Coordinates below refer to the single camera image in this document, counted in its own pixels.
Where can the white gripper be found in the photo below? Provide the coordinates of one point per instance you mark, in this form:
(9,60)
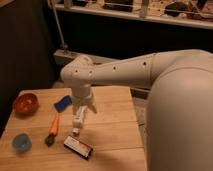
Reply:
(81,96)

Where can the black whiteboard eraser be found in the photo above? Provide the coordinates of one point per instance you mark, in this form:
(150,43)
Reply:
(79,147)

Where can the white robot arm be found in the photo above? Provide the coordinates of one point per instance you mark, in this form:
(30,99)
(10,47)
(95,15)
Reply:
(179,122)

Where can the blue sponge block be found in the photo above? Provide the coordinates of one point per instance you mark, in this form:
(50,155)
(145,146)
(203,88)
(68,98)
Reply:
(62,104)

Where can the orange bowl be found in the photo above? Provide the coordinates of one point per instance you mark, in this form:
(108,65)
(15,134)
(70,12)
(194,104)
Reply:
(26,104)

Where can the small blue cup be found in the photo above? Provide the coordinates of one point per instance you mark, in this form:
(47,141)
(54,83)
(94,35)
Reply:
(21,142)

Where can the metal pole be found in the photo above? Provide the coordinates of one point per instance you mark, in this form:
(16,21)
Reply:
(63,44)

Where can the white shelf ledge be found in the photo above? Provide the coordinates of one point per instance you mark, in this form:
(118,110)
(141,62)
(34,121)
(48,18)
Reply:
(131,16)

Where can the orange handled brush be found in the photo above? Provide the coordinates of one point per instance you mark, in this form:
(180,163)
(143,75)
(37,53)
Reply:
(50,139)

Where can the white baseboard rail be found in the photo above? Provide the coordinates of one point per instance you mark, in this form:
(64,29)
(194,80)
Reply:
(64,57)

